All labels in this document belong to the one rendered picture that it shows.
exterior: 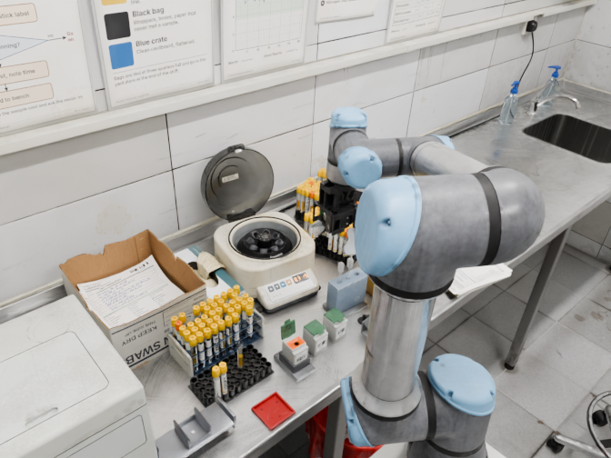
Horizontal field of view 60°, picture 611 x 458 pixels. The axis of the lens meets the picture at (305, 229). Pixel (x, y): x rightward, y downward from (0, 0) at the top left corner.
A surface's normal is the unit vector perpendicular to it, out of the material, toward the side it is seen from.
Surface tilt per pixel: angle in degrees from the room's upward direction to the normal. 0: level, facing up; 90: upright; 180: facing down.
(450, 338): 0
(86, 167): 90
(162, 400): 0
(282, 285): 25
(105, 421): 89
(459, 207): 41
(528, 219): 60
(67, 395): 0
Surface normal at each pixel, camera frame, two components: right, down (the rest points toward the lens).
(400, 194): 0.00, -0.59
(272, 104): 0.66, 0.46
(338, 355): 0.04, -0.82
